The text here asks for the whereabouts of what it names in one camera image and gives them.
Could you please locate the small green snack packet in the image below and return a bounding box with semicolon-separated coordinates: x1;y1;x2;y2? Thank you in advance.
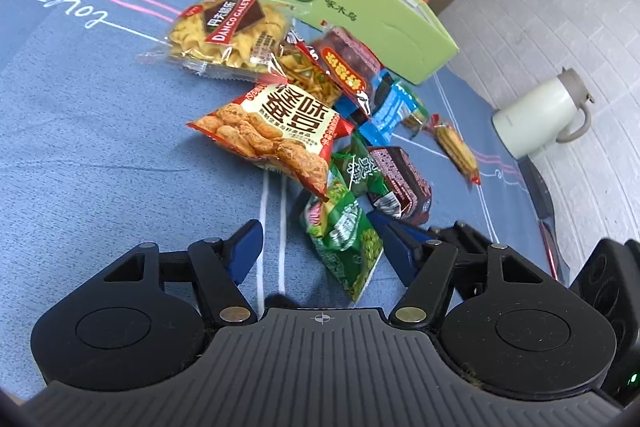
329;133;397;208

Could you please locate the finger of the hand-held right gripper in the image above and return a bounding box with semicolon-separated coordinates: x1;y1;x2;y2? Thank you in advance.
431;220;493;258

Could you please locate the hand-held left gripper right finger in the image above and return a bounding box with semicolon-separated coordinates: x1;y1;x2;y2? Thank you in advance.
367;212;551;328

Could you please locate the small yellow biscuit packet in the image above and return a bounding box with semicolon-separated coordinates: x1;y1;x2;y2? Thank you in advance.
431;118;483;186

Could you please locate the maroon snack packet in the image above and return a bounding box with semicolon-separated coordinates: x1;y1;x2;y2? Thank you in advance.
366;145;434;226

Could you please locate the white kettle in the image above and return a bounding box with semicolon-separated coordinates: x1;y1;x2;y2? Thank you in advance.
491;66;597;161

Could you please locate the blue printed tablecloth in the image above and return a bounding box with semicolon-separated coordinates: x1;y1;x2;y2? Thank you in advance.
0;0;566;408

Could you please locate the clear yellow cookie packet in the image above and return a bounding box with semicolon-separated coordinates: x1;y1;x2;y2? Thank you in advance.
136;0;292;84

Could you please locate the blue snack packet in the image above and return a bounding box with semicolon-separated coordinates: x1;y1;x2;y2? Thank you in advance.
334;71;432;148

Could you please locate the dark red snack packet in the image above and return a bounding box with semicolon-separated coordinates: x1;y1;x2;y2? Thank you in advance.
309;26;385;118

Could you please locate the noodle snack packet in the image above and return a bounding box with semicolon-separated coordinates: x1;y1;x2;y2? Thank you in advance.
276;32;347;108

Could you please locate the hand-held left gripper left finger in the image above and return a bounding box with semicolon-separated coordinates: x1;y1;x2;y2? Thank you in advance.
102;219;264;326

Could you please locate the orange fried snack packet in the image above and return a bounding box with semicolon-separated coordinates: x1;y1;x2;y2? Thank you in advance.
186;82;357;202

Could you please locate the green pea snack packet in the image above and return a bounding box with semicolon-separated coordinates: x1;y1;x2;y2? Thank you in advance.
299;166;386;304

